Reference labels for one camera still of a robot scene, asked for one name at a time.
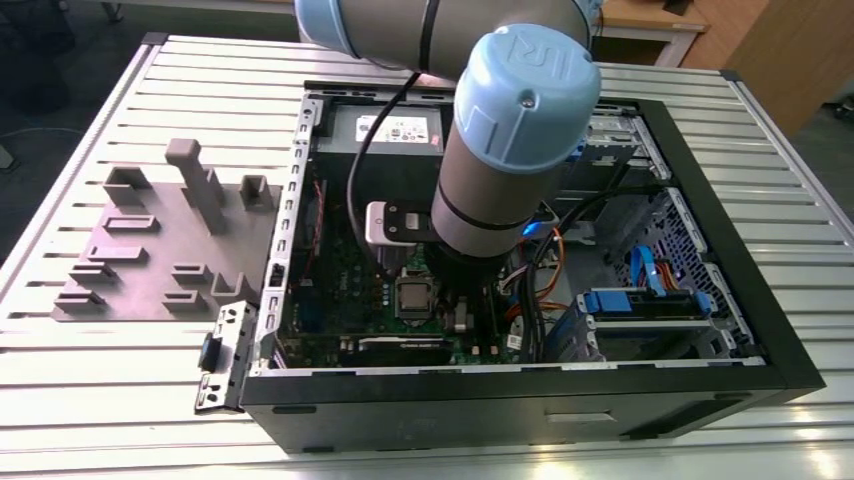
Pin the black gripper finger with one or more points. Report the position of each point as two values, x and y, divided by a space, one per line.
467 312
455 312

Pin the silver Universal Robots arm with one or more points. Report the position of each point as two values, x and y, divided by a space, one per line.
494 200

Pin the CPU socket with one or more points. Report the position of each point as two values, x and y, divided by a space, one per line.
415 320

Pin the black RAM slot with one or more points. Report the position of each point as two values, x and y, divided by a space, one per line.
483 340
465 345
474 345

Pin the black graphics card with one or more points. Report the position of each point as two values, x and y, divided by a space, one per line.
401 347

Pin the green Dell motherboard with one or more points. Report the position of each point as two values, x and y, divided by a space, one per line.
334 300

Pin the black open PC case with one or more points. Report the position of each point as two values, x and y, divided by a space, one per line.
467 415

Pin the hard disk in blue carrier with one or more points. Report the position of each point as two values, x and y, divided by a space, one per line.
610 302

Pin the grey power supply unit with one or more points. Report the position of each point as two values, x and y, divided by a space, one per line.
401 175

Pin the blue plastic drive latch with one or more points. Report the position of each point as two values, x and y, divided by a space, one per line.
578 150

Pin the grey metal drive cage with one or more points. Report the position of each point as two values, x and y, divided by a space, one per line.
614 170

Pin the grey metal disk bay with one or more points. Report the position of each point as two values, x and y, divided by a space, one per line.
708 340

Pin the grey plastic parts rack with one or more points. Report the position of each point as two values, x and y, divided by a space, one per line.
167 240

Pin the wooden desk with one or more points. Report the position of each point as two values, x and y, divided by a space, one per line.
641 25

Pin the wooden cabinet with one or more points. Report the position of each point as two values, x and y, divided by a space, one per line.
781 60

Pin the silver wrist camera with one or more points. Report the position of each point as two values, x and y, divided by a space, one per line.
377 225

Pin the grey metal slot bracket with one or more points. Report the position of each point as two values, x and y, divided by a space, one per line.
235 325

